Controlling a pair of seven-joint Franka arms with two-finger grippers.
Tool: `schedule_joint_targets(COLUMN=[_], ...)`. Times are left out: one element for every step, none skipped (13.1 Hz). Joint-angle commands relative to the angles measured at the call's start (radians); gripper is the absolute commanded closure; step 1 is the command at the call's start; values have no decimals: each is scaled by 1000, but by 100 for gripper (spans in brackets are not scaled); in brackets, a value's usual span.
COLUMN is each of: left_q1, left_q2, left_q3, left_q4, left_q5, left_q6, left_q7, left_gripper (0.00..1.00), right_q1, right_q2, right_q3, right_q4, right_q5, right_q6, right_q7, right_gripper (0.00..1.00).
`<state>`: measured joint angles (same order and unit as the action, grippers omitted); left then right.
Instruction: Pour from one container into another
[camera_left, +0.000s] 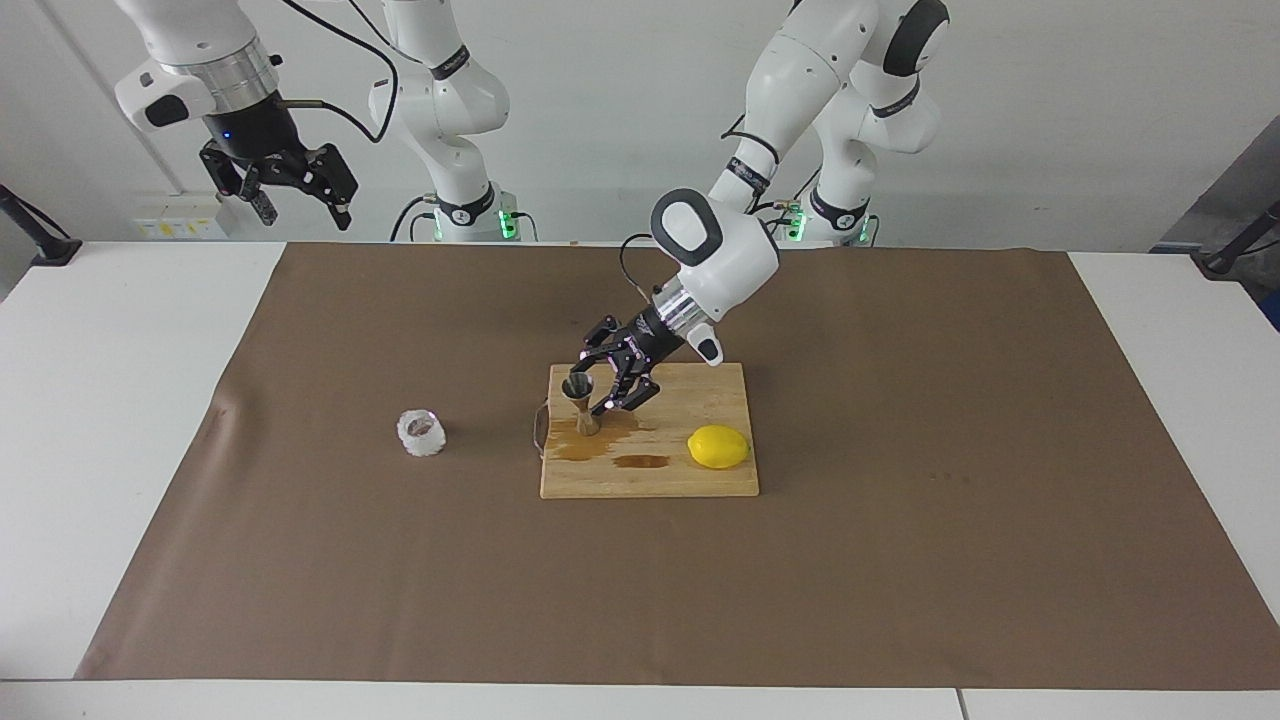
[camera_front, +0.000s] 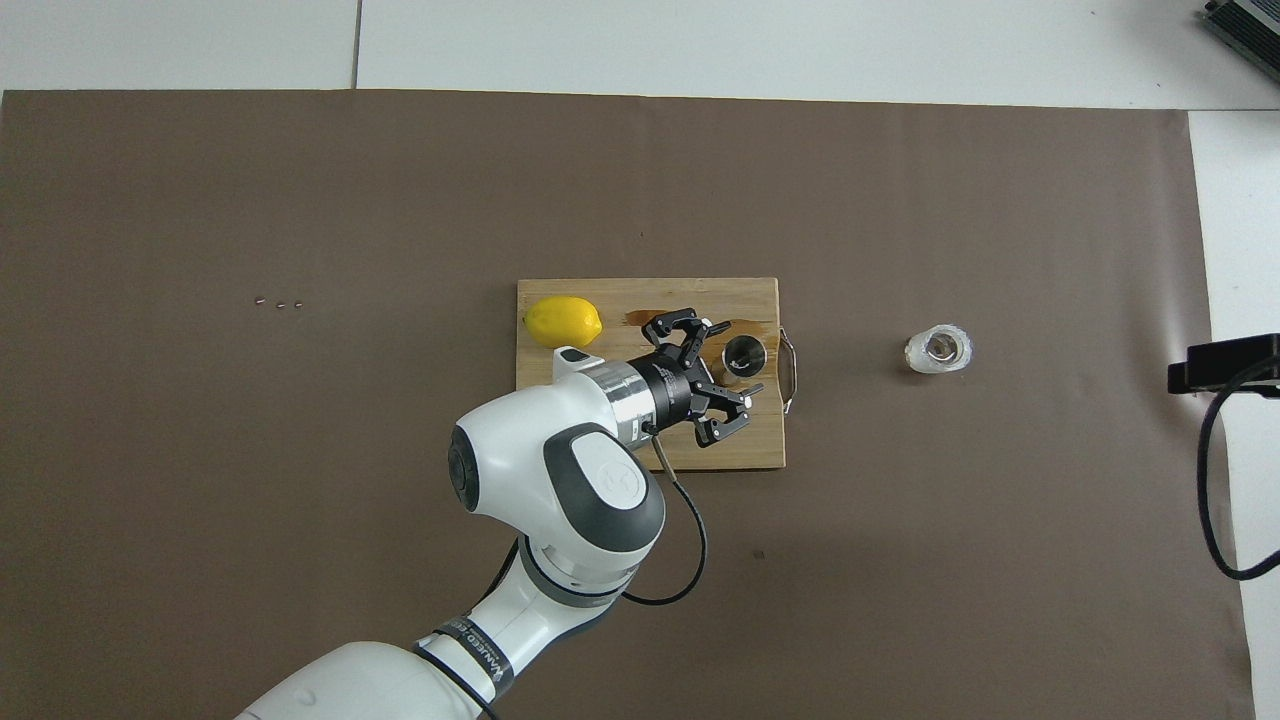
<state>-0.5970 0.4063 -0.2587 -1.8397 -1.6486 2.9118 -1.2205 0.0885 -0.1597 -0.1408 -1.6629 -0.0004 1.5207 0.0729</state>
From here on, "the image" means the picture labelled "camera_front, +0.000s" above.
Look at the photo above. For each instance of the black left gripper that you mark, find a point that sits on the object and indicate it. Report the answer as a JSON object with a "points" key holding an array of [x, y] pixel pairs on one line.
{"points": [[675, 395]]}

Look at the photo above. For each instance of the steel double jigger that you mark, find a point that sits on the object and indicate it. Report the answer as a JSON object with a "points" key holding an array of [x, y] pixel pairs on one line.
{"points": [[745, 355]]}

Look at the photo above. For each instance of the clear textured glass cup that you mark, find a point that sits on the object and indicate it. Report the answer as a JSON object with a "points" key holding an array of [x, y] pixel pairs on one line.
{"points": [[918, 352]]}

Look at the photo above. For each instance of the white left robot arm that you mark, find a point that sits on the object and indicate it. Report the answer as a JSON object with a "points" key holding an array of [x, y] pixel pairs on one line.
{"points": [[520, 450]]}

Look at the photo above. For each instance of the wooden cutting board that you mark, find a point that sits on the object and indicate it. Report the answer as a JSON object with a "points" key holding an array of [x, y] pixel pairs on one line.
{"points": [[650, 295]]}

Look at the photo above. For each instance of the yellow lemon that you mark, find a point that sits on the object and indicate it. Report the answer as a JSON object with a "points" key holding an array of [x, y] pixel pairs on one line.
{"points": [[563, 323]]}

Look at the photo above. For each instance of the grey finned metal device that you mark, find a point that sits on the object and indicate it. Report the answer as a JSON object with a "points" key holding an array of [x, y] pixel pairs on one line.
{"points": [[1250, 25]]}

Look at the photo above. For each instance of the brown paper table mat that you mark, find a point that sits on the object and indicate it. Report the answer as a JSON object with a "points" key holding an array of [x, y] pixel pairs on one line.
{"points": [[300, 500]]}

